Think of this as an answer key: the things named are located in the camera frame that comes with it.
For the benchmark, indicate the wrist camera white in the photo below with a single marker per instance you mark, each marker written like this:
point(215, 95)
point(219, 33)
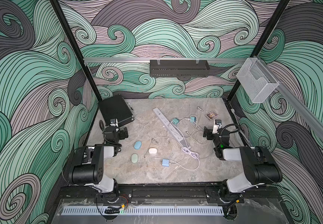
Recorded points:
point(113, 122)
point(216, 126)

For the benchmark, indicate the power strip cord white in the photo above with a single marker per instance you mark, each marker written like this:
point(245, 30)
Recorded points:
point(192, 154)

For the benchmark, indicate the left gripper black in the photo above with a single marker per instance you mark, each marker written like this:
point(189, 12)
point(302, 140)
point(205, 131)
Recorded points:
point(121, 132)

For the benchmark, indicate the white earbud case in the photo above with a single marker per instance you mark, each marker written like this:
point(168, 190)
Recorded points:
point(152, 151)

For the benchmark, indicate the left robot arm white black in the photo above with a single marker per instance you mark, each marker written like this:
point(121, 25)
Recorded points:
point(87, 167)

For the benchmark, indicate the black wall shelf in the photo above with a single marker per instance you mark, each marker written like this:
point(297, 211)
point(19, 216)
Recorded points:
point(181, 69)

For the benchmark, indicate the small colourful card box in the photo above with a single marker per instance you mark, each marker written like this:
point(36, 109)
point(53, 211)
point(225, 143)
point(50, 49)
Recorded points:
point(211, 115)

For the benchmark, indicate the light blue usb charger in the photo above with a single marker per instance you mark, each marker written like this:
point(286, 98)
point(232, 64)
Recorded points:
point(165, 162)

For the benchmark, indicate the clear mesh wall bin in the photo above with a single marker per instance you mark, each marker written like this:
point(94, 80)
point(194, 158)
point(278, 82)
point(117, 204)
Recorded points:
point(257, 79)

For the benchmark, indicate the white slotted cable duct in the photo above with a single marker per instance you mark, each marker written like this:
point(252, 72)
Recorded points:
point(145, 210)

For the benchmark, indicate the small teal usb charger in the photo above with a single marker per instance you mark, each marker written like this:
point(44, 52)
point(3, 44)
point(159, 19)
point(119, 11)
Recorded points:
point(193, 119)

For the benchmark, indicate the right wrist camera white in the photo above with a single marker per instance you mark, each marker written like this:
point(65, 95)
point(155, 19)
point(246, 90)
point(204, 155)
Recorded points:
point(216, 126)

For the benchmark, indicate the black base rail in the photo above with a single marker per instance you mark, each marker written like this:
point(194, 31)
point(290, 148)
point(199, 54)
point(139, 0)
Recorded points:
point(211, 192)

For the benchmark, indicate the black metal box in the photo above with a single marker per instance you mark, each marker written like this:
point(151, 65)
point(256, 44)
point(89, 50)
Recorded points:
point(115, 108)

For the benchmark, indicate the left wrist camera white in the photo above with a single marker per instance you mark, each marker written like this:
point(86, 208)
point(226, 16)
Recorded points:
point(113, 122)

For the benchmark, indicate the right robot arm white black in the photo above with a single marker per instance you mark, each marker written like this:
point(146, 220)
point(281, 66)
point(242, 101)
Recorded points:
point(259, 166)

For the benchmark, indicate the white power strip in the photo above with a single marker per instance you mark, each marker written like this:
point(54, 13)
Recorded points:
point(171, 128)

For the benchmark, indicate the green earbud case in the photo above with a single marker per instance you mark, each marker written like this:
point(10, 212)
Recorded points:
point(134, 158)

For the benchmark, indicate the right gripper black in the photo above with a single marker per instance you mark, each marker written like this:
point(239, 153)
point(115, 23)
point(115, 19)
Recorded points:
point(209, 133)

